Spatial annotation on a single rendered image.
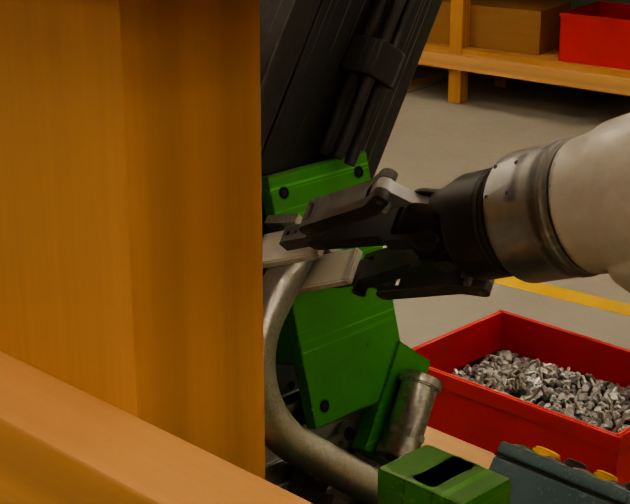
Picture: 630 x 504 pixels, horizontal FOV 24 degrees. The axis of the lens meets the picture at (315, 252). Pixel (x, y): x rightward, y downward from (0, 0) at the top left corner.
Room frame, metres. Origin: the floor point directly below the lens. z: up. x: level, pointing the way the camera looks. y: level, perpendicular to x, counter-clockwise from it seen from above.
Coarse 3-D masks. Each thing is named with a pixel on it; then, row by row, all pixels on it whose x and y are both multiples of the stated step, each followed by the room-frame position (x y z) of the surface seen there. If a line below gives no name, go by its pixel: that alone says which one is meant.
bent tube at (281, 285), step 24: (288, 216) 1.07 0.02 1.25; (288, 264) 1.05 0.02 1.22; (312, 264) 1.07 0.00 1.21; (264, 288) 1.04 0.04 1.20; (288, 288) 1.04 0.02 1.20; (264, 312) 1.02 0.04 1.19; (288, 312) 1.04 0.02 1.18; (264, 336) 1.02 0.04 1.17; (264, 360) 1.01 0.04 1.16; (264, 384) 1.00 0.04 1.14; (264, 408) 1.00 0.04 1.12; (288, 432) 1.00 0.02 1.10; (312, 432) 1.03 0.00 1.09; (288, 456) 1.01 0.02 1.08; (312, 456) 1.01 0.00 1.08; (336, 456) 1.02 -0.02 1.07; (336, 480) 1.02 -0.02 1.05; (360, 480) 1.03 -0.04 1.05
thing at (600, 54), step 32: (448, 0) 7.00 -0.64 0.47; (480, 0) 7.00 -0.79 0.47; (512, 0) 7.00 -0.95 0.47; (544, 0) 7.00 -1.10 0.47; (448, 32) 6.94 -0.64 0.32; (480, 32) 6.85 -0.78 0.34; (512, 32) 6.76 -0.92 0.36; (544, 32) 6.73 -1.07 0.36; (576, 32) 6.50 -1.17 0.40; (608, 32) 6.41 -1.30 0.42; (448, 64) 6.82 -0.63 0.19; (480, 64) 6.71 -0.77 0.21; (512, 64) 6.61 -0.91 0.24; (544, 64) 6.56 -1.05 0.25; (576, 64) 6.47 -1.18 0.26; (608, 64) 6.41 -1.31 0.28; (448, 96) 6.86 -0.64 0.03
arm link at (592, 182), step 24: (624, 120) 0.86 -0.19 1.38; (576, 144) 0.88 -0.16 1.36; (600, 144) 0.85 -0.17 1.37; (624, 144) 0.84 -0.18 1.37; (552, 168) 0.88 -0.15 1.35; (576, 168) 0.86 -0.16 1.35; (600, 168) 0.84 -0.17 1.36; (624, 168) 0.83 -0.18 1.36; (552, 192) 0.86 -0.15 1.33; (576, 192) 0.85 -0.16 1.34; (600, 192) 0.83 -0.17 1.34; (624, 192) 0.82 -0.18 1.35; (552, 216) 0.86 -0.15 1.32; (576, 216) 0.84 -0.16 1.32; (600, 216) 0.83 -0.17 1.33; (624, 216) 0.82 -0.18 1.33; (576, 240) 0.85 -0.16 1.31; (600, 240) 0.83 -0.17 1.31; (624, 240) 0.82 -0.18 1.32; (576, 264) 0.86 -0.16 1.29; (600, 264) 0.85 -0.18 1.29; (624, 264) 0.83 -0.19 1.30; (624, 288) 0.85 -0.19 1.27
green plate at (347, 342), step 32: (288, 192) 1.12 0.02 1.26; (320, 192) 1.14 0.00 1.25; (352, 288) 1.14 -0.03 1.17; (288, 320) 1.09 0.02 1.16; (320, 320) 1.11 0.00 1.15; (352, 320) 1.13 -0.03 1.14; (384, 320) 1.15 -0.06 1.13; (288, 352) 1.11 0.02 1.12; (320, 352) 1.10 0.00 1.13; (352, 352) 1.12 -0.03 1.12; (384, 352) 1.14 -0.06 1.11; (320, 384) 1.09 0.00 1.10; (352, 384) 1.11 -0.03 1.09; (320, 416) 1.08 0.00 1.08
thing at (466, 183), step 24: (432, 192) 0.95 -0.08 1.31; (456, 192) 0.93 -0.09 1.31; (480, 192) 0.92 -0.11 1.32; (408, 216) 0.95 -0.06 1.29; (432, 216) 0.94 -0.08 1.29; (456, 216) 0.92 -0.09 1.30; (480, 216) 0.91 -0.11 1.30; (456, 240) 0.92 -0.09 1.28; (480, 240) 0.91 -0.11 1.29; (456, 264) 0.92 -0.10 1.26; (480, 264) 0.91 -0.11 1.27
